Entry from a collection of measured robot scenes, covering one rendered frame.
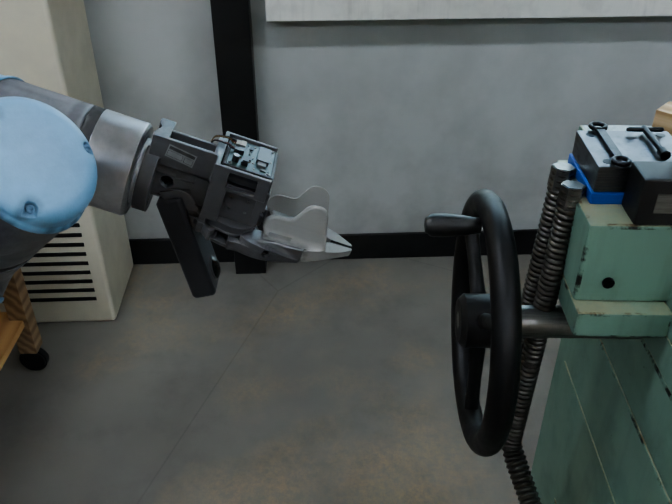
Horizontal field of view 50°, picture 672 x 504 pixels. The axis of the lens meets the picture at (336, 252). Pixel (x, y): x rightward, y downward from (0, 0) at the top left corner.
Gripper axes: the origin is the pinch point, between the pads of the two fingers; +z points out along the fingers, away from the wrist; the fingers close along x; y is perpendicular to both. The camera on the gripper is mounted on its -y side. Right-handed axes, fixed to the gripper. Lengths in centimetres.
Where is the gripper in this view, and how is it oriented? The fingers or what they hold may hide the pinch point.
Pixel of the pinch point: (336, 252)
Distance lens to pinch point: 72.6
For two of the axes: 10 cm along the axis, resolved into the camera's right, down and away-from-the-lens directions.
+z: 9.4, 3.0, 1.7
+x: 0.2, -5.5, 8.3
